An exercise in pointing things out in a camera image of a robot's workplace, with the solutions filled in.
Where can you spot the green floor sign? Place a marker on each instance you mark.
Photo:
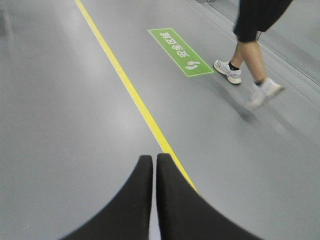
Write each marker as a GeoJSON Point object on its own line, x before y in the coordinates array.
{"type": "Point", "coordinates": [189, 62]}

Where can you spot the walking person in shorts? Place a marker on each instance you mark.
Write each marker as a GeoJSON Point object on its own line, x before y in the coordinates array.
{"type": "Point", "coordinates": [254, 16]}

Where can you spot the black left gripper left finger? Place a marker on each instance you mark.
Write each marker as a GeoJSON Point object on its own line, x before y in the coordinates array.
{"type": "Point", "coordinates": [127, 215]}

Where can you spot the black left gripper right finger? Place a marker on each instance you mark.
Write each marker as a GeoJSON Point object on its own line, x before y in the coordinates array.
{"type": "Point", "coordinates": [183, 214]}

